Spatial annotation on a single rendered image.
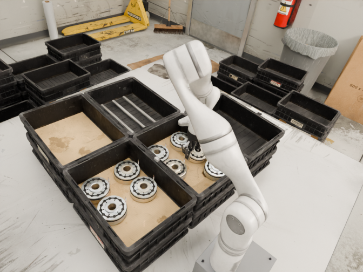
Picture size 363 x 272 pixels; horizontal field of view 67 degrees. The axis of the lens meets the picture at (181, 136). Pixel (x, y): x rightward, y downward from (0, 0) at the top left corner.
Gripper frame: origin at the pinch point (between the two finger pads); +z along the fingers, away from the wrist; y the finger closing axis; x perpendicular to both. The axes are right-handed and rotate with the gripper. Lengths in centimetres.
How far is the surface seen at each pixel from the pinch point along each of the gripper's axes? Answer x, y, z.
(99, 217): -5.8, -48.1, -5.5
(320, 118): -12, 142, 35
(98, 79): 148, 39, 50
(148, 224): -13.1, -33.9, 4.1
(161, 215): -13.0, -27.9, 4.0
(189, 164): -1.8, -2.5, 3.8
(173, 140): 11.9, 0.2, 0.9
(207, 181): -13.2, -2.9, 3.6
